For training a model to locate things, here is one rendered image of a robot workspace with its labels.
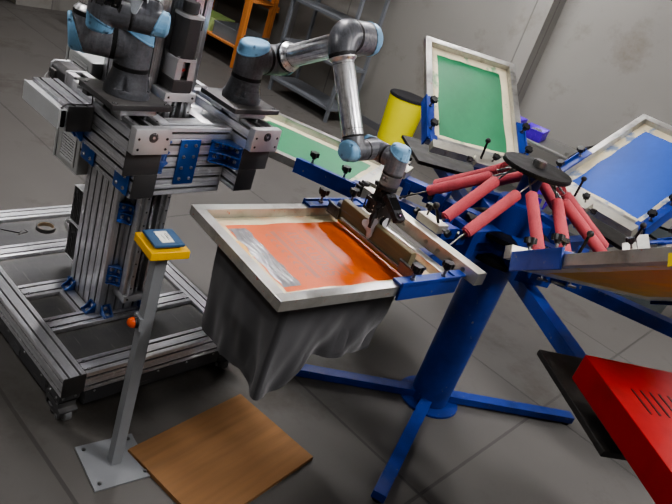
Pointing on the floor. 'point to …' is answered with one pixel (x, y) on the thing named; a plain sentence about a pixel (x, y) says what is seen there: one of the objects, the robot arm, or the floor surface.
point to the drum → (400, 116)
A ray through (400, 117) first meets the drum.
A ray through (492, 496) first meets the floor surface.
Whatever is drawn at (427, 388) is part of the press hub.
